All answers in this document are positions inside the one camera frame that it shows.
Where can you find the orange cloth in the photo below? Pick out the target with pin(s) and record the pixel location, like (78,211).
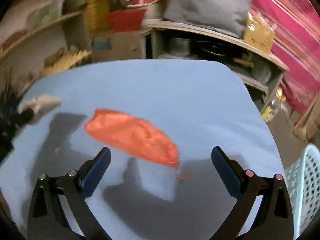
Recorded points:
(135,136)

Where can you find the grey white cloth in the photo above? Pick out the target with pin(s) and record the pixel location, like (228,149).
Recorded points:
(40,105)

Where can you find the yellow egg tray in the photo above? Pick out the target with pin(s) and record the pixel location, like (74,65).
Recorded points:
(68,60)

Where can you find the clear plastic container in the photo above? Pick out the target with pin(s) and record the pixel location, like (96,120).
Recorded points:
(48,12)

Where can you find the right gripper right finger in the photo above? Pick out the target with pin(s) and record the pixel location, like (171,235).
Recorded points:
(274,219)

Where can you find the low wooden cabinet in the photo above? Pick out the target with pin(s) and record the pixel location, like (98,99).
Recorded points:
(261,72)

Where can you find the yellow utensil holder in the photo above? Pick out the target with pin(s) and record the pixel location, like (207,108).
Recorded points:
(259,33)

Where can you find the striped pink curtain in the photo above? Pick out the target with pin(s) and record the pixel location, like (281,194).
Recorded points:
(296,43)

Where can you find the wooden shelf unit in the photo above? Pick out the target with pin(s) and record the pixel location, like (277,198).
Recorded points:
(24,53)

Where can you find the light blue plastic basket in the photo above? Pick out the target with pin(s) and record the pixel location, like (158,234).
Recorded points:
(303,186)

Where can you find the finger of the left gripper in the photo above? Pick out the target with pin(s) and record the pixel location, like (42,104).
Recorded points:
(10,127)

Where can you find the yellow oil bottle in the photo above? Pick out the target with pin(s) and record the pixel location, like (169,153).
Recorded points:
(96,16)

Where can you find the cardboard box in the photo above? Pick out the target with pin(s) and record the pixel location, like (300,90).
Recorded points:
(110,46)

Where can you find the red plastic bowl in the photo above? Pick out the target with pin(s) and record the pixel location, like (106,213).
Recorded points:
(126,20)

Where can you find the blue table cloth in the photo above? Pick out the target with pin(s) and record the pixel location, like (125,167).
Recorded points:
(198,104)

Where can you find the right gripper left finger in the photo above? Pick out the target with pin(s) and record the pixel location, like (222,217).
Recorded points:
(46,218)

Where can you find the grey fabric cover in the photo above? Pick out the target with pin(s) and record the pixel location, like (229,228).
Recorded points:
(225,16)

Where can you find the plastic oil bottle on floor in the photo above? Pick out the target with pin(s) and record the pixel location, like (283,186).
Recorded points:
(274,106)

